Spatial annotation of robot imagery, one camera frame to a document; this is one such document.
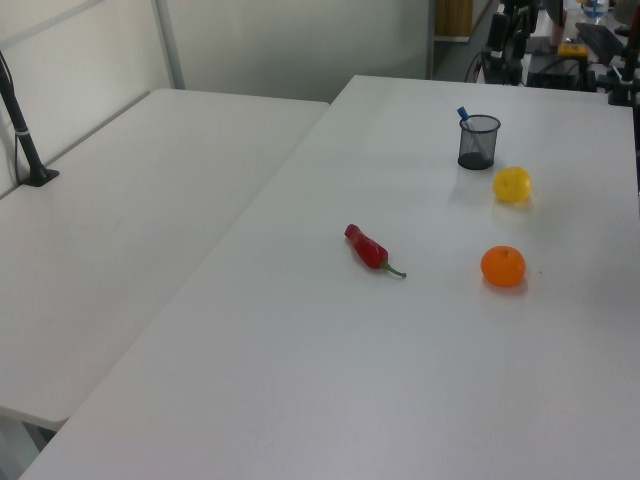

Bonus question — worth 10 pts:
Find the blue white marker pen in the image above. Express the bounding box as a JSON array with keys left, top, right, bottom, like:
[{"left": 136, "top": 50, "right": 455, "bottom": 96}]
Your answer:
[{"left": 456, "top": 105, "right": 487, "bottom": 157}]

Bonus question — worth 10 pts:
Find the black mesh pen cup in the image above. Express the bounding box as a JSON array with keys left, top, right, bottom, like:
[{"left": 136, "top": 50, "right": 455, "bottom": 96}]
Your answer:
[{"left": 457, "top": 114, "right": 502, "bottom": 170}]

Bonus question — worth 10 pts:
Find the red chili pepper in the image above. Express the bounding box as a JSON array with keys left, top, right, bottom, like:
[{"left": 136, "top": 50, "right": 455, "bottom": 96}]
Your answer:
[{"left": 343, "top": 223, "right": 408, "bottom": 279}]

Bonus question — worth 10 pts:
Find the orange fruit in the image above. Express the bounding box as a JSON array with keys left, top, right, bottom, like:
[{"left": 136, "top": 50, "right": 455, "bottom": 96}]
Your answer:
[{"left": 480, "top": 245, "right": 527, "bottom": 288}]

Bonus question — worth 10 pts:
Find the white side table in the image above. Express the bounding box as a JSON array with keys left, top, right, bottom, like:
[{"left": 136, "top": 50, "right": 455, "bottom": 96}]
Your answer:
[{"left": 0, "top": 88, "right": 331, "bottom": 430}]

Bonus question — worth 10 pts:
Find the yellow plastic fruit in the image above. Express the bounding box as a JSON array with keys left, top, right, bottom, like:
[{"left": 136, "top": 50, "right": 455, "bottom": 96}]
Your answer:
[{"left": 492, "top": 166, "right": 533, "bottom": 204}]

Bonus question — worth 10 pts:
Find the wooden cabinet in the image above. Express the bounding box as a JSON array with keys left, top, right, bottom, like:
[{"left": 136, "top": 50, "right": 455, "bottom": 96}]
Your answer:
[{"left": 433, "top": 0, "right": 475, "bottom": 39}]

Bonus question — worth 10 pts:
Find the black equipment box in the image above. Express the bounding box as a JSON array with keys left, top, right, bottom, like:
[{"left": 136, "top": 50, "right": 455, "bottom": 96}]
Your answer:
[{"left": 525, "top": 49, "right": 597, "bottom": 91}]

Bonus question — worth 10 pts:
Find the black pole with base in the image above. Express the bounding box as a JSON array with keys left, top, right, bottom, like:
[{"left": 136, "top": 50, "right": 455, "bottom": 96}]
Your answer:
[{"left": 0, "top": 49, "right": 60, "bottom": 187}]

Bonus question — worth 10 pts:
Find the black keyboard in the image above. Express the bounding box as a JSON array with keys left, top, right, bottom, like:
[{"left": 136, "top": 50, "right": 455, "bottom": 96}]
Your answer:
[{"left": 574, "top": 21, "right": 626, "bottom": 66}]

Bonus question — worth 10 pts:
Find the grey partition frame post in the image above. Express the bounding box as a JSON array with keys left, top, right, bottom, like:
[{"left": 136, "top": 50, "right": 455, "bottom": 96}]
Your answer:
[{"left": 152, "top": 0, "right": 186, "bottom": 91}]

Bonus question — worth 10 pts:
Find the black clamp mount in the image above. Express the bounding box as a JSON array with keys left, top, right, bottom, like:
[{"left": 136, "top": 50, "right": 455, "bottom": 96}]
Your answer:
[{"left": 594, "top": 0, "right": 640, "bottom": 106}]

